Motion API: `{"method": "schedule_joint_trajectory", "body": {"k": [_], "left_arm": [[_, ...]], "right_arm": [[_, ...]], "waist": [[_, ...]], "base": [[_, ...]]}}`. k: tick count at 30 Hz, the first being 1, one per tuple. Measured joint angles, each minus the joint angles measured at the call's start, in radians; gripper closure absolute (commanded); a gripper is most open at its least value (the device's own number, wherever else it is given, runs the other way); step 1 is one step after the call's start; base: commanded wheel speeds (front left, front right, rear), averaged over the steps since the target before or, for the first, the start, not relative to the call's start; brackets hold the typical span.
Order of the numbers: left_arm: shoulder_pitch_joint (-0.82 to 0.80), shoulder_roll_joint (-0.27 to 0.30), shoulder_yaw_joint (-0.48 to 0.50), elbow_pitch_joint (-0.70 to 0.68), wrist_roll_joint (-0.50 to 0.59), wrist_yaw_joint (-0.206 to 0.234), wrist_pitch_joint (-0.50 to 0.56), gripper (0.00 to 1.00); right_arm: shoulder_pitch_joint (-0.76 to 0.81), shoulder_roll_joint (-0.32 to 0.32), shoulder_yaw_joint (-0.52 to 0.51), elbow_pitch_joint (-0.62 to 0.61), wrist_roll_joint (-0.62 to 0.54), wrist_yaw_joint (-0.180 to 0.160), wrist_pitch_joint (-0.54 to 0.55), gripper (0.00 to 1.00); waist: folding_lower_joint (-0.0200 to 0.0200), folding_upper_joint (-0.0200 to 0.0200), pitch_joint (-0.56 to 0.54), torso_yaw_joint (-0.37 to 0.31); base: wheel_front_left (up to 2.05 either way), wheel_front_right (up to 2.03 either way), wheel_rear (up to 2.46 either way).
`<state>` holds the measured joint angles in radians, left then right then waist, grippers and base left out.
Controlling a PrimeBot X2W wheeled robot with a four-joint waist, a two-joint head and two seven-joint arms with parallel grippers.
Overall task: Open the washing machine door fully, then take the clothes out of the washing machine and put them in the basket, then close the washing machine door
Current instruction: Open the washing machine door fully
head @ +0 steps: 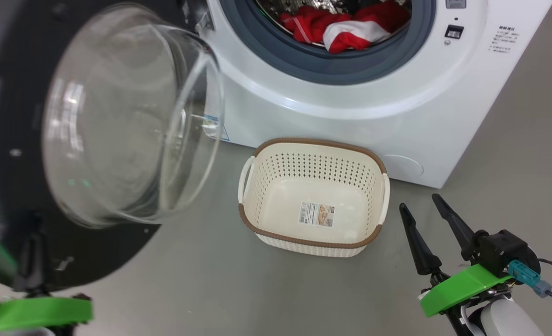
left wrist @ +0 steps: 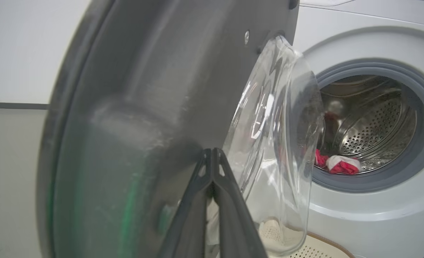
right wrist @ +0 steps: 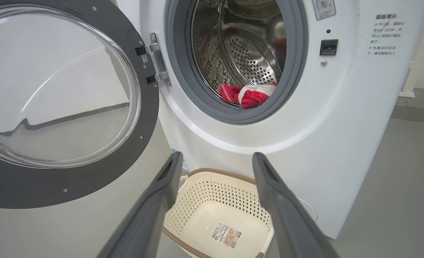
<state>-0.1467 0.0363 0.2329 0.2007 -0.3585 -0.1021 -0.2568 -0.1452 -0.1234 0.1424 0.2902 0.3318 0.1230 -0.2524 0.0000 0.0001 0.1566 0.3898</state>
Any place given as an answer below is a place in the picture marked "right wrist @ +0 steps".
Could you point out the black round glass door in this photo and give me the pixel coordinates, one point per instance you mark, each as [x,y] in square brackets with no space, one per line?
[140,150]

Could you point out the red and white garment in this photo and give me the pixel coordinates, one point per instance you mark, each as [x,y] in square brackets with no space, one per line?
[251,98]

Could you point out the white washing machine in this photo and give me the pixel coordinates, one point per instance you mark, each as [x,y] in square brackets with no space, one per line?
[334,143]

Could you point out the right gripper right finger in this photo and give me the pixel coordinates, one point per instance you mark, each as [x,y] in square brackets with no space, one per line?
[291,222]

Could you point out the blue energy label sticker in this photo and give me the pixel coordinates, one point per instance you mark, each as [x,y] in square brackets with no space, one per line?
[184,163]

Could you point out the small QR code sticker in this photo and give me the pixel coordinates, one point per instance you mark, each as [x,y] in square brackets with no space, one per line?
[145,59]

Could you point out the grey warning sticker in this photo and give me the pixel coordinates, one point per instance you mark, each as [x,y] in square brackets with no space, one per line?
[323,9]

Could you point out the black door latch socket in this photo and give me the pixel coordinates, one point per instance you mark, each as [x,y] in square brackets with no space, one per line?
[328,47]

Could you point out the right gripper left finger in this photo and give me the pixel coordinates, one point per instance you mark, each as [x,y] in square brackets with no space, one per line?
[147,222]

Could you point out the metal door hinge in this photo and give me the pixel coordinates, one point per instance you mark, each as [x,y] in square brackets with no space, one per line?
[160,61]

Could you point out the white printed product label sticker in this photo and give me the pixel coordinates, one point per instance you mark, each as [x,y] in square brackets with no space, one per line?
[226,235]

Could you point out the white metal railing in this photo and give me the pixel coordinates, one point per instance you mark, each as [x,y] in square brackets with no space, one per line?
[413,79]

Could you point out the round white filter cover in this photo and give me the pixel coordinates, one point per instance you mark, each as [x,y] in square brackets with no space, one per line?
[310,211]

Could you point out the stainless steel washing machine drum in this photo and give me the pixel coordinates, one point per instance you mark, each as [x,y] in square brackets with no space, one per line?
[248,53]

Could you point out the cream basket with brown rim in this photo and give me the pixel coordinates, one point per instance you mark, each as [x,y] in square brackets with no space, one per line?
[212,200]

